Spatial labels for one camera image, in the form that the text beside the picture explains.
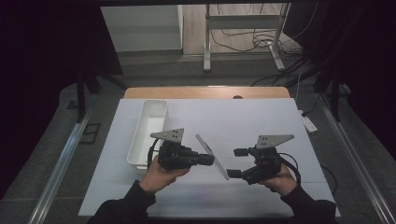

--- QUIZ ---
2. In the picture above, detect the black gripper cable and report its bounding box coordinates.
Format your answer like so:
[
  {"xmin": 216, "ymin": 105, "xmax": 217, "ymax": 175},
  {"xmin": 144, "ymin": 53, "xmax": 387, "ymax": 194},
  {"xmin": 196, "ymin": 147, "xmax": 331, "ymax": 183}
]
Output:
[
  {"xmin": 147, "ymin": 138, "xmax": 161, "ymax": 169},
  {"xmin": 277, "ymin": 152, "xmax": 339, "ymax": 197}
]

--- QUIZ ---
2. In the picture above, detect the black stand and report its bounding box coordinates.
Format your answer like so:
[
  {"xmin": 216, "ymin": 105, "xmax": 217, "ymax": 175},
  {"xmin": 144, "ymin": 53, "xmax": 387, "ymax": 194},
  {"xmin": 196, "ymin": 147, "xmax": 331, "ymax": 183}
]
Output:
[
  {"xmin": 312, "ymin": 73, "xmax": 350, "ymax": 123},
  {"xmin": 74, "ymin": 63, "xmax": 129, "ymax": 124}
]

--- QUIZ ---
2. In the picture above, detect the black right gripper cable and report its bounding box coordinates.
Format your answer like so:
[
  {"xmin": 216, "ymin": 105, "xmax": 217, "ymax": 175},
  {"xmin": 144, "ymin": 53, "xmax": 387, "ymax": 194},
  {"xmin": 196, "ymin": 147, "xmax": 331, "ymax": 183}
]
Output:
[{"xmin": 277, "ymin": 152, "xmax": 339, "ymax": 197}]

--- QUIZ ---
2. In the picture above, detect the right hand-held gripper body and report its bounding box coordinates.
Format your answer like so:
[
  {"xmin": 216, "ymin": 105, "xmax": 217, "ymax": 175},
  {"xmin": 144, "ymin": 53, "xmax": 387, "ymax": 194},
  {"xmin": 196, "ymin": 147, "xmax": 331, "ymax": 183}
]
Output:
[{"xmin": 242, "ymin": 133, "xmax": 295, "ymax": 185}]

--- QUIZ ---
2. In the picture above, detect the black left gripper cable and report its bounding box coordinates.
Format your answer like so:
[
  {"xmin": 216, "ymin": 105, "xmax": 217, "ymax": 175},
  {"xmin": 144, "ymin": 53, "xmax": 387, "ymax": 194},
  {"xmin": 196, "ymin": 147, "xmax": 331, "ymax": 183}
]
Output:
[{"xmin": 147, "ymin": 138, "xmax": 161, "ymax": 169}]

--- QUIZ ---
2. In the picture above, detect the grey metal stand frame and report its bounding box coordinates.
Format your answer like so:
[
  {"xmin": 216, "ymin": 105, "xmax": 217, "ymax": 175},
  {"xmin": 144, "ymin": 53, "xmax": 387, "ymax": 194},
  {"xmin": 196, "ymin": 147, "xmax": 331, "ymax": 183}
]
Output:
[{"xmin": 203, "ymin": 3, "xmax": 291, "ymax": 73}]

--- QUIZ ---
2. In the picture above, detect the wooden table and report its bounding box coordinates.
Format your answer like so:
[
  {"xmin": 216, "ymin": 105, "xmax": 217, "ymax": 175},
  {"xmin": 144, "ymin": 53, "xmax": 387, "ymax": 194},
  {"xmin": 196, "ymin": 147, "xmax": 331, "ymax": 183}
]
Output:
[{"xmin": 123, "ymin": 86, "xmax": 292, "ymax": 100}]

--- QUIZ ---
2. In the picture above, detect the white table mat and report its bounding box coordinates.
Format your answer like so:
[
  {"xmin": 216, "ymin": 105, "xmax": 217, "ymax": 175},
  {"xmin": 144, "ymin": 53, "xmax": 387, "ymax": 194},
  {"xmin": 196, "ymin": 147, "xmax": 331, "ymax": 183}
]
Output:
[{"xmin": 78, "ymin": 98, "xmax": 342, "ymax": 218}]

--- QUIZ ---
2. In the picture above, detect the white rectangular plastic bin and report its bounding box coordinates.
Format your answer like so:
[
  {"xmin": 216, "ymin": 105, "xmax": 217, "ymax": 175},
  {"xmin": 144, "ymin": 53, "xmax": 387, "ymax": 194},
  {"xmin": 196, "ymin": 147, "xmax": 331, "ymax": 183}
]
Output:
[{"xmin": 126, "ymin": 99, "xmax": 170, "ymax": 171}]

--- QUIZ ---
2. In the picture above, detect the person's left hand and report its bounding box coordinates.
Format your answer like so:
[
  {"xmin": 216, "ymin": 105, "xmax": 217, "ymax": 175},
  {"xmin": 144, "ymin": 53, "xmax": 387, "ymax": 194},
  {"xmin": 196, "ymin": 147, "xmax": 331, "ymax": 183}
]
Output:
[{"xmin": 138, "ymin": 157, "xmax": 191, "ymax": 195}]

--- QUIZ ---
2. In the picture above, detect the iridescent phone case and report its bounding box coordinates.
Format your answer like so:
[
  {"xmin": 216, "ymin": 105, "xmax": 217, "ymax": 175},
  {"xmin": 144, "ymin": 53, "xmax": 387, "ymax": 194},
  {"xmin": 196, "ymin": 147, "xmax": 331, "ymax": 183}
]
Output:
[{"xmin": 194, "ymin": 133, "xmax": 231, "ymax": 182}]

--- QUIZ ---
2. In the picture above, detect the person's right hand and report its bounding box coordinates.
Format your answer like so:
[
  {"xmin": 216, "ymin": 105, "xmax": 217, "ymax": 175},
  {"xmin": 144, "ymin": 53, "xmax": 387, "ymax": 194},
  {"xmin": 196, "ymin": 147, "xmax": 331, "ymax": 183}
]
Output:
[{"xmin": 258, "ymin": 162, "xmax": 298, "ymax": 197}]

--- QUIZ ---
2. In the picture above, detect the white power strip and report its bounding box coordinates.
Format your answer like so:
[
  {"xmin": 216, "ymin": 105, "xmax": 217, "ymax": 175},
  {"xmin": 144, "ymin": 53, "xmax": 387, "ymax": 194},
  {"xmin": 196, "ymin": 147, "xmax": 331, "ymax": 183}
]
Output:
[{"xmin": 298, "ymin": 109, "xmax": 318, "ymax": 133}]

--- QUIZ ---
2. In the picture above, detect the aluminium rail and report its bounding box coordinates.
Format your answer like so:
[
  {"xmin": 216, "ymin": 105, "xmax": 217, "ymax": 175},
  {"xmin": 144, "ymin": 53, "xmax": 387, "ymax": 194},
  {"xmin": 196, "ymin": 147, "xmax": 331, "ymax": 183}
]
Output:
[
  {"xmin": 318, "ymin": 92, "xmax": 396, "ymax": 224},
  {"xmin": 27, "ymin": 108, "xmax": 94, "ymax": 224}
]

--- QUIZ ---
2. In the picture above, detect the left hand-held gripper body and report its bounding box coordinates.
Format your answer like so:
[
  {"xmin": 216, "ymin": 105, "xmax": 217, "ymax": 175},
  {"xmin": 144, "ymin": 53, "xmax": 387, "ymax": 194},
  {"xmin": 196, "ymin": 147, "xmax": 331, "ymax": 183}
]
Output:
[{"xmin": 149, "ymin": 128, "xmax": 200, "ymax": 172}]

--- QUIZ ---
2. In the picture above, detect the white cabinet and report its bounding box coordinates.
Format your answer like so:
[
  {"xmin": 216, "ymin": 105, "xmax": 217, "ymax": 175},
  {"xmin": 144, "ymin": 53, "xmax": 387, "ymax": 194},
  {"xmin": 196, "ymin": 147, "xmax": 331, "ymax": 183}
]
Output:
[{"xmin": 100, "ymin": 4, "xmax": 184, "ymax": 53}]

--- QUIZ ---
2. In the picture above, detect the bundle of black floor cables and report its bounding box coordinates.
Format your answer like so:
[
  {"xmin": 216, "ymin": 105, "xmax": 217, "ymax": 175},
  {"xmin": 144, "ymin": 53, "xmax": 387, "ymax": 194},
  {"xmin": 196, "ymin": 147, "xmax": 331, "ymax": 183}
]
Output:
[{"xmin": 209, "ymin": 3, "xmax": 319, "ymax": 88}]

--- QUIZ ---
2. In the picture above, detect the black curtain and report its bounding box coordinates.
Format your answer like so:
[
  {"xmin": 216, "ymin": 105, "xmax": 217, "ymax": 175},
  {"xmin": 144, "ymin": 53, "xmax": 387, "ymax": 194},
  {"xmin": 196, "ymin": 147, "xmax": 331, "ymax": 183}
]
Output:
[
  {"xmin": 283, "ymin": 0, "xmax": 396, "ymax": 160},
  {"xmin": 0, "ymin": 0, "xmax": 124, "ymax": 200}
]

